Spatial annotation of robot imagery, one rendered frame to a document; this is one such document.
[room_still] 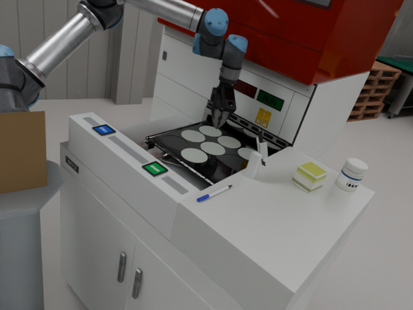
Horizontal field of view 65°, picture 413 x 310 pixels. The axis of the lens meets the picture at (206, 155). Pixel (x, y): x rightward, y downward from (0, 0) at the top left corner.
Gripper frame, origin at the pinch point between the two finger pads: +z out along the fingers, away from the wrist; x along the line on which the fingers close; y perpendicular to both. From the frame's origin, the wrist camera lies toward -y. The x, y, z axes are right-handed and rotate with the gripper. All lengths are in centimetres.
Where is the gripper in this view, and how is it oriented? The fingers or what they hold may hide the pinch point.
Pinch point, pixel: (217, 127)
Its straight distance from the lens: 133.2
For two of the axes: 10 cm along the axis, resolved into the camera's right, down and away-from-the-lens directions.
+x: -9.5, -0.7, -3.1
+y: -2.3, -5.3, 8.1
